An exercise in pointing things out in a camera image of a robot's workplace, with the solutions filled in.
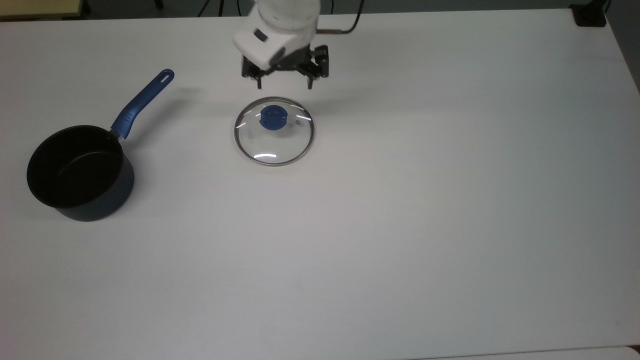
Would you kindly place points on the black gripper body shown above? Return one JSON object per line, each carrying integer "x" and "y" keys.
{"x": 295, "y": 60}

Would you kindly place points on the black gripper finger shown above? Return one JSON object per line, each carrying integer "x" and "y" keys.
{"x": 310, "y": 83}
{"x": 258, "y": 82}

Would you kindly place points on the glass lid with blue knob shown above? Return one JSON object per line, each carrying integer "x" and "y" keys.
{"x": 274, "y": 131}

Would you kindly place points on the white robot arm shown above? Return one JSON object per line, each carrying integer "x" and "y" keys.
{"x": 280, "y": 27}

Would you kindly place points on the dark blue saucepan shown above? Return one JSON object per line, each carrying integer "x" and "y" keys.
{"x": 80, "y": 172}

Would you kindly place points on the black tripod legs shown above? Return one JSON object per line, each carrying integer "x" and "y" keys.
{"x": 212, "y": 7}

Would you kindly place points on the wooden side table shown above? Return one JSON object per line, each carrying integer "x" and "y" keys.
{"x": 40, "y": 7}

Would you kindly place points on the black table clamp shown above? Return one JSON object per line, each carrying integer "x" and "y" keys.
{"x": 589, "y": 14}

